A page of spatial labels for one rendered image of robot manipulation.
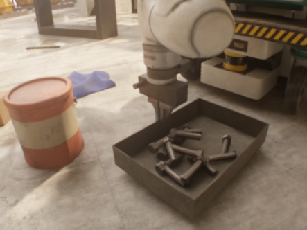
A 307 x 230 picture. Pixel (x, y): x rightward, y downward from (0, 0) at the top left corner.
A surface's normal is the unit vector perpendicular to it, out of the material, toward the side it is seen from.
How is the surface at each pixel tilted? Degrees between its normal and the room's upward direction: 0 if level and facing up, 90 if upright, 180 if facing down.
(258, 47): 90
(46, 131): 90
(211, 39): 98
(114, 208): 0
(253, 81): 90
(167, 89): 90
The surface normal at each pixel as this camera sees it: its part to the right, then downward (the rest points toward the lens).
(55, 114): 0.75, 0.29
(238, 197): -0.04, -0.88
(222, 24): 0.27, 0.62
